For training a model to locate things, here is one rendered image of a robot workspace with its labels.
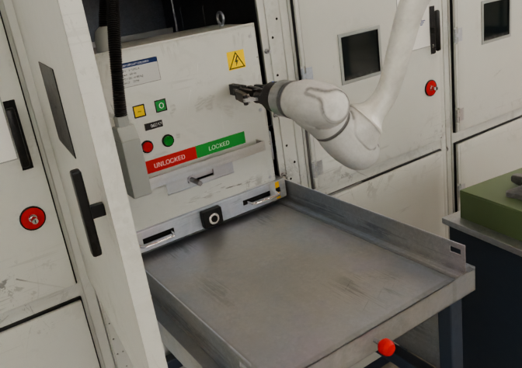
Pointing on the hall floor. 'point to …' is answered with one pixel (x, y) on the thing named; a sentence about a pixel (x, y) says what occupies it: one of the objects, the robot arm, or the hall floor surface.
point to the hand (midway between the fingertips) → (238, 90)
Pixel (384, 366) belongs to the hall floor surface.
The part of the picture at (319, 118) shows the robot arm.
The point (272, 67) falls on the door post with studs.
